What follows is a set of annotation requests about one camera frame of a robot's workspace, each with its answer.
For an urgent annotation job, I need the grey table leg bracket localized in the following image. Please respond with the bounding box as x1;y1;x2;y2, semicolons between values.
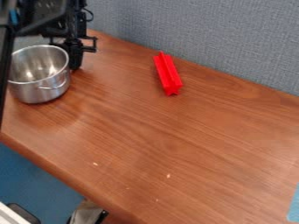
67;199;108;224

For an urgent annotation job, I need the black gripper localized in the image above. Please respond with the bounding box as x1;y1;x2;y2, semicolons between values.
41;0;97;70

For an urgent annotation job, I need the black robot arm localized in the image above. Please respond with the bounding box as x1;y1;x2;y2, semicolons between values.
0;0;97;127

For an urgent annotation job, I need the stainless steel pot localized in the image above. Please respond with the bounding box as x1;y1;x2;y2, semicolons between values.
8;45;71;104

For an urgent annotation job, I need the red star-shaped block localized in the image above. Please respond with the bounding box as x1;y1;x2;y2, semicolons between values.
154;52;183;95

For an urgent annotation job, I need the black object at bottom left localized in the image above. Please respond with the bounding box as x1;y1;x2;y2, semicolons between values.
7;203;41;224

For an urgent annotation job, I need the white object at corner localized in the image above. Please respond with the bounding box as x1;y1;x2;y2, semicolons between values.
0;202;29;224

